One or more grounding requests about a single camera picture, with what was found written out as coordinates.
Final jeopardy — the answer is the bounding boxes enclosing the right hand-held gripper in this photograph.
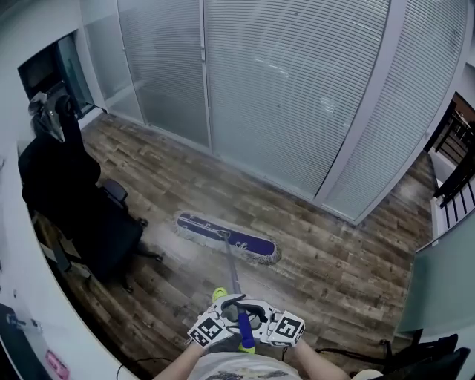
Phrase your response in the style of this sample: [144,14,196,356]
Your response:
[237,300,307,349]

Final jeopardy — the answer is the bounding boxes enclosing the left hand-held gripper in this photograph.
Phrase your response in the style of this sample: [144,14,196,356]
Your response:
[186,293,248,350]

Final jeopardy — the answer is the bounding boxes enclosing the blue mop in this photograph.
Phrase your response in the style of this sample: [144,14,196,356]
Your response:
[174,210,283,350]

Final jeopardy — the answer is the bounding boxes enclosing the person's left forearm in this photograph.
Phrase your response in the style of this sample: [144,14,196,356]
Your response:
[154,341,209,380]

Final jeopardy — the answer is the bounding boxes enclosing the person's right forearm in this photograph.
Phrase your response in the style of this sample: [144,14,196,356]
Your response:
[292,339,353,380]

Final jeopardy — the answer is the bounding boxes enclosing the white printed T-shirt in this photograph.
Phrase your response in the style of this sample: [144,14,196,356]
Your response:
[186,351,309,380]

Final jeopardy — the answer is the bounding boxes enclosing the black office chair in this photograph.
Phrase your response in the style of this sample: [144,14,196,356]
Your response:
[370,328,472,380]
[17,94,165,295]

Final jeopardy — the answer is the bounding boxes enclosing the pink card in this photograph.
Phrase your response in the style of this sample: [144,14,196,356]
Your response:
[44,350,71,376]

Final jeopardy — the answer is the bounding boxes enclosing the frosted glass panel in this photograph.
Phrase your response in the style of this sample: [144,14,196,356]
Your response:
[396,218,475,337]

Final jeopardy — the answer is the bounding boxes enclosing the white desk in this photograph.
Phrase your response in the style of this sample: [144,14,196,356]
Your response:
[0,140,140,380]

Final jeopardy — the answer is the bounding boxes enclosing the black flat device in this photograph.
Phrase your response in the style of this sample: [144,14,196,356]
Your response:
[0,302,51,380]

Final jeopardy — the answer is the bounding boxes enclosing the white venetian blinds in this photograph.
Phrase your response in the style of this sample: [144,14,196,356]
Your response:
[79,0,475,226]

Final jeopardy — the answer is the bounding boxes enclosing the dark wooden stair railing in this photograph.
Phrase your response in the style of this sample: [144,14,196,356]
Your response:
[425,92,475,229]

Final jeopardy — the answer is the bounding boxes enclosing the dark glass door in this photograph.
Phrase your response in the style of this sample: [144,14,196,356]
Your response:
[17,35,94,117]

